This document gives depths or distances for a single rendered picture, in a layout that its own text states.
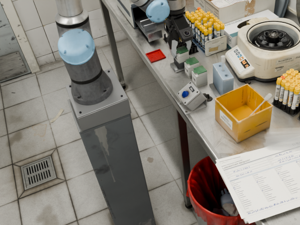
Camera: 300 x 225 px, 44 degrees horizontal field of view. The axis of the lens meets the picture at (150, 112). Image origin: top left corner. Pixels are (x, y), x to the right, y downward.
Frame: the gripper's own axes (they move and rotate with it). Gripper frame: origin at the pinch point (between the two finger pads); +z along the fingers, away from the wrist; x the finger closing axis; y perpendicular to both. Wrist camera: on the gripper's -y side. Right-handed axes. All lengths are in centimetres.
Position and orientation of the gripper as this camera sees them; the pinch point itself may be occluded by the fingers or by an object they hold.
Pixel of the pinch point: (181, 54)
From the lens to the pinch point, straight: 151.4
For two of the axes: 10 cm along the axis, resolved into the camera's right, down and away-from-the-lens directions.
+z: 1.3, 7.1, 6.9
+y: -3.7, -6.1, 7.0
